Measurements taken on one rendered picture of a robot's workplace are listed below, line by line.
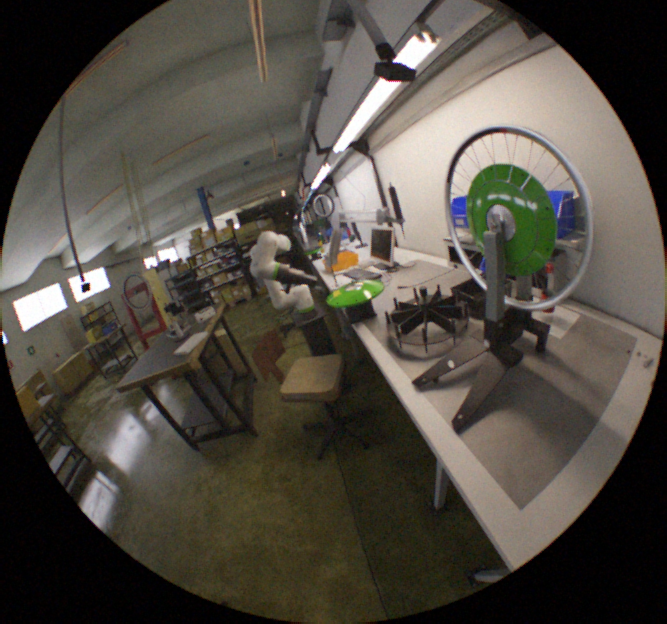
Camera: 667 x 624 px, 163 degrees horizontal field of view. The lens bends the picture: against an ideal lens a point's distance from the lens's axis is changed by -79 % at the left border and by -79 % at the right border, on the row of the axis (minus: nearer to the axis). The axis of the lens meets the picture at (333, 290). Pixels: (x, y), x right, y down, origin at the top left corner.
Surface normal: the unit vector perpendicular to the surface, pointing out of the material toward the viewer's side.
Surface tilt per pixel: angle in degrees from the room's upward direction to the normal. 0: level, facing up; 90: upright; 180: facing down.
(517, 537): 0
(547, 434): 0
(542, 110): 90
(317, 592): 0
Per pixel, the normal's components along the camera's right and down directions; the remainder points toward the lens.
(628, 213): -0.94, 0.33
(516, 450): -0.29, -0.90
